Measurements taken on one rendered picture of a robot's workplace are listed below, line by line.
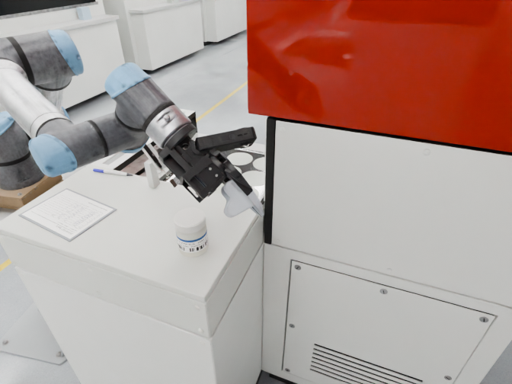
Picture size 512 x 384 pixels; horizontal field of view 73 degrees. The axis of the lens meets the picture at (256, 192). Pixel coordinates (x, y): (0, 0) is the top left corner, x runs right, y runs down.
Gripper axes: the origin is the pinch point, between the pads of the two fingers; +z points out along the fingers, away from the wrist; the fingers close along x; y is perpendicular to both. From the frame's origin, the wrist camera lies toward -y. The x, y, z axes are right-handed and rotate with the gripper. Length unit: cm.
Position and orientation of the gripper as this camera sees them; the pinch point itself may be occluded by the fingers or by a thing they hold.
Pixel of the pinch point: (260, 208)
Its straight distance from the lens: 64.5
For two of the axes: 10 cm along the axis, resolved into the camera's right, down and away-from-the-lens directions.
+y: -6.9, 6.7, -2.8
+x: 2.4, -1.5, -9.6
